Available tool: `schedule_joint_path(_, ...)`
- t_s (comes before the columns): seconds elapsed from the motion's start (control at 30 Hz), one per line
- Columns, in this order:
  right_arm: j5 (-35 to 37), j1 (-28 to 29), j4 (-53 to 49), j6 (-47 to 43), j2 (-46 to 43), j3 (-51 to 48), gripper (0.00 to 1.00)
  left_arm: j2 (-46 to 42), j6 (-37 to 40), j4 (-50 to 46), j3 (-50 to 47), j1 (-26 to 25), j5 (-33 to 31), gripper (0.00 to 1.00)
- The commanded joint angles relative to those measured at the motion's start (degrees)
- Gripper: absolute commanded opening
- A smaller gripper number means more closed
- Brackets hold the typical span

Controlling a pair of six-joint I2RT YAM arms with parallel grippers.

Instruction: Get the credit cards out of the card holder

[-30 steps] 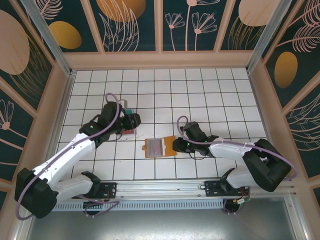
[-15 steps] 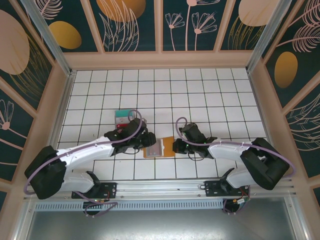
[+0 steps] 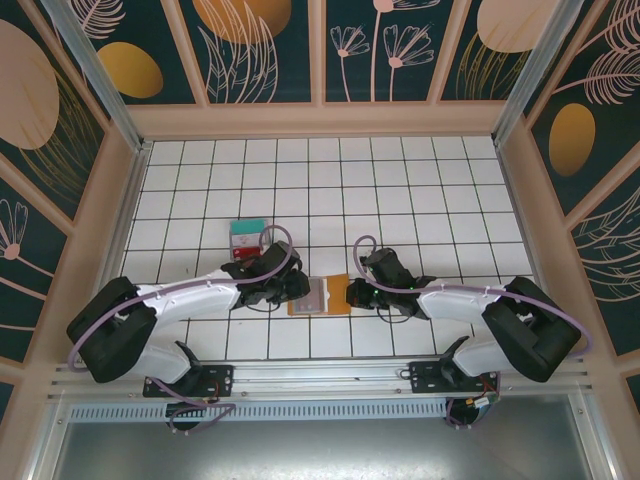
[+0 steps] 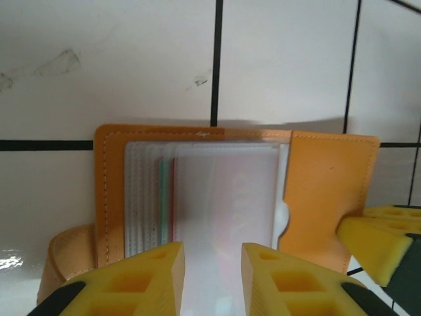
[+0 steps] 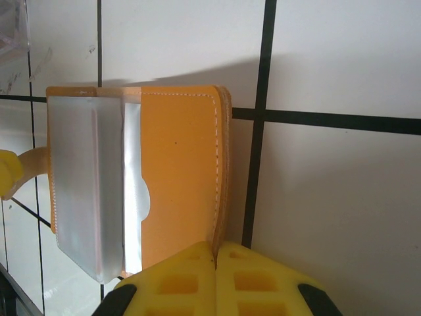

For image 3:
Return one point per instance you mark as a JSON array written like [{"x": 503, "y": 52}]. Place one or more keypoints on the wall panel, large gold disc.
[{"x": 240, "y": 20}]

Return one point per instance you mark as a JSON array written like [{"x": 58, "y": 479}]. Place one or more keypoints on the wall panel, gold oval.
[{"x": 130, "y": 70}]

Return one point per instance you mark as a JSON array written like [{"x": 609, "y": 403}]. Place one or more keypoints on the wall panel, single pink flower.
[{"x": 25, "y": 280}]

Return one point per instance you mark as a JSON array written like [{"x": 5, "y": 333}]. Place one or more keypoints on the wall panel, oval and fern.
[{"x": 572, "y": 140}]

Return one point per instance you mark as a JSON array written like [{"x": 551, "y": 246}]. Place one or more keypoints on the small circuit board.
[
  {"x": 482, "y": 401},
  {"x": 192, "y": 412}
]

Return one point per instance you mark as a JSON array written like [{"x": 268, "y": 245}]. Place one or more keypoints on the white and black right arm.
[{"x": 460, "y": 305}]

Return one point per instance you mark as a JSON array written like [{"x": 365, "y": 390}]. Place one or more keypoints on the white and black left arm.
[{"x": 190, "y": 300}]

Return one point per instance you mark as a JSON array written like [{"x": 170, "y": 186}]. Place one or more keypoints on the white credit card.
[{"x": 245, "y": 235}]

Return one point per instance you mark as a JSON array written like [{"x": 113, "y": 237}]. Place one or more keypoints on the wall panel, huge pale disc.
[{"x": 25, "y": 90}]

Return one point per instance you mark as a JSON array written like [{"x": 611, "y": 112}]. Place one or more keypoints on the grey metal sheet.
[{"x": 320, "y": 450}]

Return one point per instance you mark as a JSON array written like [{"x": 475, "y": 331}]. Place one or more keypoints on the tan leather card holder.
[{"x": 340, "y": 295}]

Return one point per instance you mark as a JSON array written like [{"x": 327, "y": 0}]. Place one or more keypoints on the wall panel, pink flowers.
[{"x": 380, "y": 75}]

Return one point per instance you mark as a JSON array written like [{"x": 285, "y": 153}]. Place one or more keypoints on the aluminium corner post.
[
  {"x": 534, "y": 75},
  {"x": 97, "y": 75}
]

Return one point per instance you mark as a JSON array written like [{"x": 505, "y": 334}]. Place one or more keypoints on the wall panel, pink leaf outlines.
[{"x": 610, "y": 280}]

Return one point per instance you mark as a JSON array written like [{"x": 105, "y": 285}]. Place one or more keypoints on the aluminium floor edge rail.
[
  {"x": 131, "y": 200},
  {"x": 516, "y": 200}
]

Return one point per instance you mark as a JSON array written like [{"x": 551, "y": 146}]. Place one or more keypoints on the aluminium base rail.
[{"x": 320, "y": 375}]

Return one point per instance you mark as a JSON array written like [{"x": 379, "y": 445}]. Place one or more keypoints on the teal credit card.
[{"x": 247, "y": 226}]

